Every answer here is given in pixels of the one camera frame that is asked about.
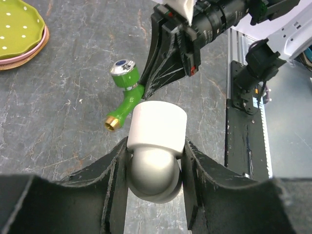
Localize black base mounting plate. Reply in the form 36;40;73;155
224;99;269;181

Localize green plastic water faucet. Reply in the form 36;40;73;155
104;59;144;131

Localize pink plate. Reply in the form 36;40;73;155
0;26;49;65

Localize green dotted plate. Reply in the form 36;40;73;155
0;0;45;59

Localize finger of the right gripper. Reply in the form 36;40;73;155
140;12;186;99

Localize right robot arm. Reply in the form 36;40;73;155
139;0;312;115

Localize grey slotted cable duct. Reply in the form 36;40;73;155
259;98;273;178

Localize white pvc elbow fitting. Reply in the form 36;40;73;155
127;101;187;204

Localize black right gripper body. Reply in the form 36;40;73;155
154;3;200;76

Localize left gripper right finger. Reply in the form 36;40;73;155
181;138;293;234

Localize tan bottom plate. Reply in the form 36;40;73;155
0;26;50;71

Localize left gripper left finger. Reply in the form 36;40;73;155
0;139;130;234

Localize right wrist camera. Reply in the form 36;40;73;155
162;0;195;26

